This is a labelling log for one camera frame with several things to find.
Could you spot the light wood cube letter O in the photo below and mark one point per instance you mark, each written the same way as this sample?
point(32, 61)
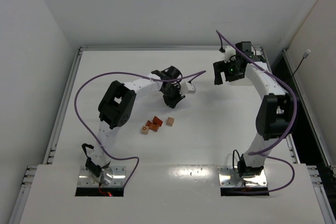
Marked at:
point(145, 129)

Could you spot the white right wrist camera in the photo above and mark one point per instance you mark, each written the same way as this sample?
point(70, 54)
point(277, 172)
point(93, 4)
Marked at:
point(229, 52)

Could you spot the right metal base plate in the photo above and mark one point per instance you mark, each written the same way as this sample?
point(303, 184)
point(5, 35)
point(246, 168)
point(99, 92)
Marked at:
point(228, 178)

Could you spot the light wood cube letter H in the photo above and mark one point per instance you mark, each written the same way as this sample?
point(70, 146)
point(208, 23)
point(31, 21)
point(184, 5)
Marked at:
point(170, 121)

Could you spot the aluminium table frame rail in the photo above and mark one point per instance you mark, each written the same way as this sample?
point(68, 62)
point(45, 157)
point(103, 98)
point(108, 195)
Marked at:
point(176, 180)

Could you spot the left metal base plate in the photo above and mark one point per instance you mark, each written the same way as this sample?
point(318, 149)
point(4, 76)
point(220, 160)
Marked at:
point(111, 177)

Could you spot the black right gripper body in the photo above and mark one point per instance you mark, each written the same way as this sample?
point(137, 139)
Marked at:
point(221, 69)

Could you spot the white perforated box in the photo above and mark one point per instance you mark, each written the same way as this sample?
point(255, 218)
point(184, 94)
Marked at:
point(241, 82)

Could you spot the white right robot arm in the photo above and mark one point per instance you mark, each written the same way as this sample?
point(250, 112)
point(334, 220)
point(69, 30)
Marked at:
point(275, 116)

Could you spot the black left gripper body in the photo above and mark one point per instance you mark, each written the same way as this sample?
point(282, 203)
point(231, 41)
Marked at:
point(171, 95)

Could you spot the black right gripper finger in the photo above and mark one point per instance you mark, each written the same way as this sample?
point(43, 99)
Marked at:
point(219, 66)
point(218, 77)

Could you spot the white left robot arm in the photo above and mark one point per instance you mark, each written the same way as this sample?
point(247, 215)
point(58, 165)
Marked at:
point(116, 107)

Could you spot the red-brown wood block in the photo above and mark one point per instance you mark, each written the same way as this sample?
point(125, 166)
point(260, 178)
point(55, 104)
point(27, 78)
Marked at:
point(157, 121)
point(152, 126)

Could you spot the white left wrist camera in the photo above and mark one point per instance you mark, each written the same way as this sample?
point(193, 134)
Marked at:
point(187, 88)

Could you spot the metal base plate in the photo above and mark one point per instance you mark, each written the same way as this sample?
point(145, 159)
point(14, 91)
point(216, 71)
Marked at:
point(111, 177)
point(228, 178)

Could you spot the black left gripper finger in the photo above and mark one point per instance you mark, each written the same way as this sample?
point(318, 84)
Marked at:
point(168, 101)
point(176, 99)

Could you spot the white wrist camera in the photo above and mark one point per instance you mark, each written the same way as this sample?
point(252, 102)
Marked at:
point(229, 52)
point(187, 88)

